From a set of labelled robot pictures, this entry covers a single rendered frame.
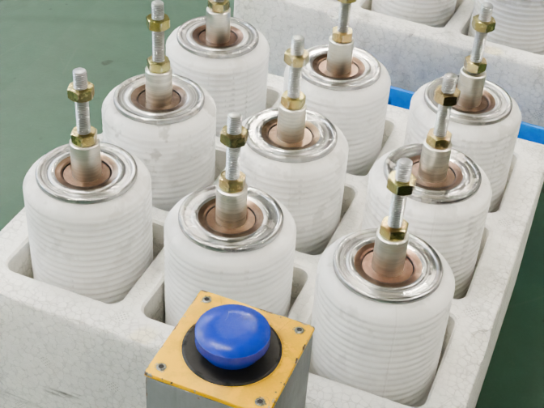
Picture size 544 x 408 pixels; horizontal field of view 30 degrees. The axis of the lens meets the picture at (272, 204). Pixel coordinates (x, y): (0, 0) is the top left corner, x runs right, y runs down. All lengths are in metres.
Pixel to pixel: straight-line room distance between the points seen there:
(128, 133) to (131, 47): 0.62
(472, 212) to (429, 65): 0.40
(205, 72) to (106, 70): 0.49
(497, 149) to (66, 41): 0.76
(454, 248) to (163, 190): 0.25
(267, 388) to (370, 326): 0.16
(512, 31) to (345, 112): 0.31
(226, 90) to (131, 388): 0.29
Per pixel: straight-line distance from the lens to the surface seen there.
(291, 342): 0.55
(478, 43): 0.86
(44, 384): 0.83
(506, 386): 0.99
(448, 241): 0.78
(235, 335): 0.53
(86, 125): 0.75
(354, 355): 0.70
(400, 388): 0.73
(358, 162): 0.92
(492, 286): 0.82
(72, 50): 1.44
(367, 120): 0.90
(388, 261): 0.69
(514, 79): 1.13
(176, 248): 0.71
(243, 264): 0.70
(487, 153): 0.87
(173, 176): 0.85
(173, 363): 0.54
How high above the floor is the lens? 0.71
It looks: 38 degrees down
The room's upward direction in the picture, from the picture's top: 4 degrees clockwise
